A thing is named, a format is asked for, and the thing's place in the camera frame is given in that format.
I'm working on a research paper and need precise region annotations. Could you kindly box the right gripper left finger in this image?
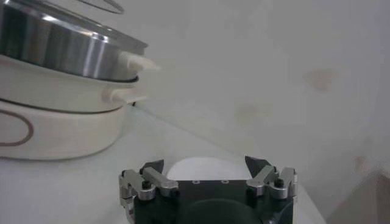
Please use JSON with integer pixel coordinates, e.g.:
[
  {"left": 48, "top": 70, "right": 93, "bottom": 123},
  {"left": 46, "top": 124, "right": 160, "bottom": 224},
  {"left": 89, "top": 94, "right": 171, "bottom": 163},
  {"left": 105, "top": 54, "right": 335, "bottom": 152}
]
[{"left": 118, "top": 158, "right": 180, "bottom": 208}]

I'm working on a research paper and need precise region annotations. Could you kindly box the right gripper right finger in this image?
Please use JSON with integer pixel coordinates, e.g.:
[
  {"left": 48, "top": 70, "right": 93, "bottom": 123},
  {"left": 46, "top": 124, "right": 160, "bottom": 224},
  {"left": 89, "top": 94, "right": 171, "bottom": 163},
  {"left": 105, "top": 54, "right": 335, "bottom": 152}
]
[{"left": 244, "top": 155, "right": 299, "bottom": 204}]

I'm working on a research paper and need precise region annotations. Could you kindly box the stainless steel steamer basket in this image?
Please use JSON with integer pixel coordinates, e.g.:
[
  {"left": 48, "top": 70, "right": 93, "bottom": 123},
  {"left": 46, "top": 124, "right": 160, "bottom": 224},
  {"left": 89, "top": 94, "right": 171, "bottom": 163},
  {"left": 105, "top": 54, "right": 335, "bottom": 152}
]
[{"left": 0, "top": 0, "right": 161, "bottom": 83}]

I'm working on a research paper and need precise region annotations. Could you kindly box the white round plate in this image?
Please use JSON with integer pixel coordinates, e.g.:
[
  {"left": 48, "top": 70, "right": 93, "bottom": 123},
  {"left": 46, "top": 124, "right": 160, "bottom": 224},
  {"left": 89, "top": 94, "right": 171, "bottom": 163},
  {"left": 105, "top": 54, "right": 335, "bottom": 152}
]
[{"left": 166, "top": 156, "right": 252, "bottom": 181}]

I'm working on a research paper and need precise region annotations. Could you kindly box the cream cooker heater base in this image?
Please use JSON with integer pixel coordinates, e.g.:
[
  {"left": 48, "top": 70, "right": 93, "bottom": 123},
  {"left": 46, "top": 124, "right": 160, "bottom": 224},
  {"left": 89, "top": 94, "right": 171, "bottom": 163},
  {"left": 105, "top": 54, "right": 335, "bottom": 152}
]
[{"left": 0, "top": 99, "right": 128, "bottom": 161}]

